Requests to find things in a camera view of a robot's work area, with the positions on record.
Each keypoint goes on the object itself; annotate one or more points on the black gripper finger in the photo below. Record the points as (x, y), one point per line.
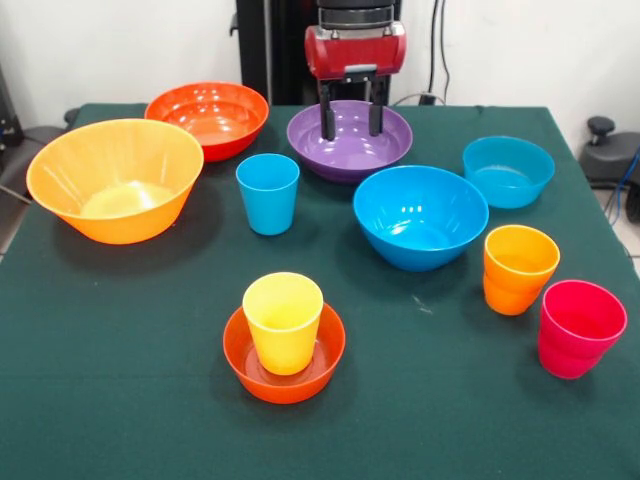
(376, 117)
(327, 120)

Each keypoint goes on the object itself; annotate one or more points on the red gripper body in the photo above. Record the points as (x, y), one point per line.
(355, 52)

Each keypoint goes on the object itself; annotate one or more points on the large blue bowl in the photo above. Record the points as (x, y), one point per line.
(420, 235)

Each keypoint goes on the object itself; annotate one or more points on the large orange bowl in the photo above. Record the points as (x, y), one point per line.
(115, 170)

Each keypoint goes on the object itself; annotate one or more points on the yellow cup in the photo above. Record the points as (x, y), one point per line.
(282, 335)

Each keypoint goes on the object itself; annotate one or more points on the small red bowl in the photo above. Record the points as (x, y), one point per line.
(285, 390)

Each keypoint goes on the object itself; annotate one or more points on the black computer tower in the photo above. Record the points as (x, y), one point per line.
(6, 115)

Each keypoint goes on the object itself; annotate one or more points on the purple bowl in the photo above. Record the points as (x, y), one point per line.
(350, 155)

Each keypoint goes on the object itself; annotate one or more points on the blue cup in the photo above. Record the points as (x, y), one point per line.
(267, 200)

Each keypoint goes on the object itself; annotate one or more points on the large red bowl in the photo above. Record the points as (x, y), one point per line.
(210, 115)

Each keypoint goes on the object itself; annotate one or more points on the small blue bowl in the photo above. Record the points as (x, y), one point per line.
(507, 185)

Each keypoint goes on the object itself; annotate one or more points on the orange cup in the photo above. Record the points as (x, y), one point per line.
(515, 285)

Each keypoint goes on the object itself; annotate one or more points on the grey black floor base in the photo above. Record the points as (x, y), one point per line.
(615, 160)
(35, 145)

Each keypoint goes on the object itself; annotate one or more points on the pink cup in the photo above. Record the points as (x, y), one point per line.
(575, 340)

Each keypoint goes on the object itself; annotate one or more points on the dark green tablecloth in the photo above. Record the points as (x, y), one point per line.
(320, 430)

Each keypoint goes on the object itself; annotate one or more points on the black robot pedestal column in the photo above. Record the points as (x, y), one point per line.
(275, 50)

